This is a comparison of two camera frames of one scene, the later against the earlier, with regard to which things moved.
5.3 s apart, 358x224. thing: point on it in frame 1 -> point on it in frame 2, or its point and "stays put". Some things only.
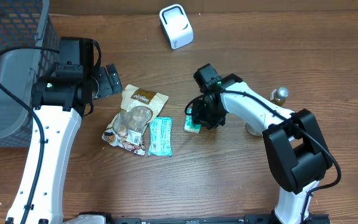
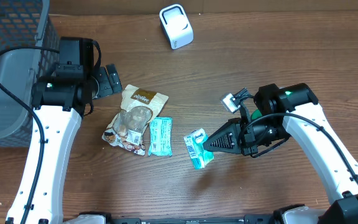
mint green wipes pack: [160, 136] stays put
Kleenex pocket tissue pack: [189, 125] -> [199, 155]
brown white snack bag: [128, 129] stays put
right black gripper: [201, 117] -> [233, 128]
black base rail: [250, 219] stays put
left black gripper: [103, 88] stays put
